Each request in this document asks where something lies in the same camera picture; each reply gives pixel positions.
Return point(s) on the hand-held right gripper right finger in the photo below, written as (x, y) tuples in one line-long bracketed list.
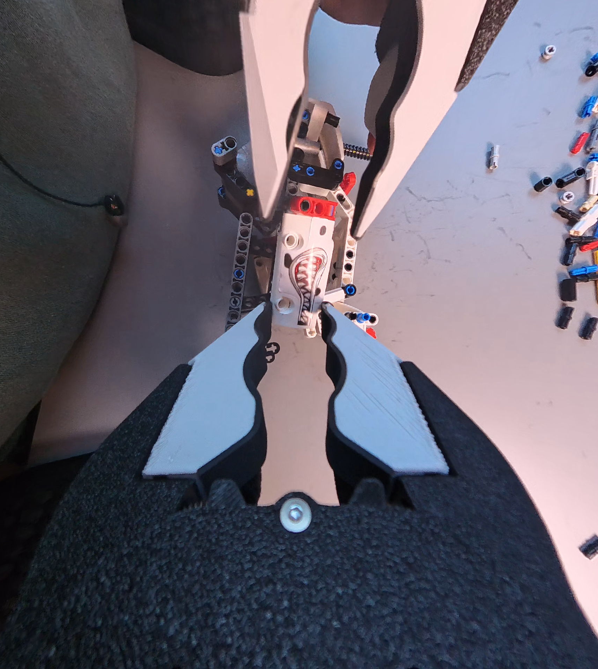
[(387, 418)]

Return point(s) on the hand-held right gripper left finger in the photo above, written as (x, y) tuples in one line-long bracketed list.
[(210, 418)]

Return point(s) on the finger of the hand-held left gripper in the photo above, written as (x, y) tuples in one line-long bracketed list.
[(272, 104), (429, 78)]

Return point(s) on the white black toy truck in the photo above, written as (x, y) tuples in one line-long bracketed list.
[(299, 245)]

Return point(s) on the person's left hand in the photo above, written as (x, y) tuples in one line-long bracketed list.
[(351, 9)]

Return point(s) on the grey toy pin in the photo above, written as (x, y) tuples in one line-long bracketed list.
[(494, 157)]

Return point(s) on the black chair armrest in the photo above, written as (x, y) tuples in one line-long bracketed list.
[(173, 31), (16, 549)]

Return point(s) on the black earbud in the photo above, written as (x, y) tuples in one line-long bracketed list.
[(113, 206)]

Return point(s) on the black toy pin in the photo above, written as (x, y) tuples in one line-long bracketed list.
[(564, 317), (593, 546), (588, 327)]

